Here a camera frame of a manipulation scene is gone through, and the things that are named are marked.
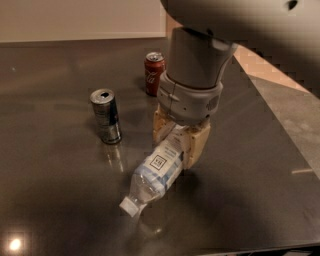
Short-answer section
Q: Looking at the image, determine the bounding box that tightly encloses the red cola can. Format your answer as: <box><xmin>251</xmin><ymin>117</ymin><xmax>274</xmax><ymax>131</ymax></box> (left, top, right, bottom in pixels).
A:
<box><xmin>144</xmin><ymin>52</ymin><xmax>165</xmax><ymax>96</ymax></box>

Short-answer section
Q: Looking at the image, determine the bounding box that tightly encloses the silver blue energy drink can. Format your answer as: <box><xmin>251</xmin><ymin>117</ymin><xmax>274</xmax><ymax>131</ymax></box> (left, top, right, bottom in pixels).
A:
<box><xmin>90</xmin><ymin>88</ymin><xmax>122</xmax><ymax>144</ymax></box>

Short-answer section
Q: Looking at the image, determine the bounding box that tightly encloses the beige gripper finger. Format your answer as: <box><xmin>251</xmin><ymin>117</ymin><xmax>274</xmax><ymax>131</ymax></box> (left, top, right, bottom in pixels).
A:
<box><xmin>153</xmin><ymin>106</ymin><xmax>175</xmax><ymax>144</ymax></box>
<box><xmin>183</xmin><ymin>119</ymin><xmax>211</xmax><ymax>169</ymax></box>

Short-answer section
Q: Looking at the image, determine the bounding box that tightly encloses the clear plastic water bottle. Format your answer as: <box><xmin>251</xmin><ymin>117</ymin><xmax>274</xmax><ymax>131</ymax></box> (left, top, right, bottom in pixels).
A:
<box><xmin>119</xmin><ymin>126</ymin><xmax>186</xmax><ymax>217</ymax></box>

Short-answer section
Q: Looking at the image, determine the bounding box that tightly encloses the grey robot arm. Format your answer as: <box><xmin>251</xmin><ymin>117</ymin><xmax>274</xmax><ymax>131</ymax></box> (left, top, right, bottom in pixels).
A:
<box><xmin>153</xmin><ymin>0</ymin><xmax>320</xmax><ymax>169</ymax></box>

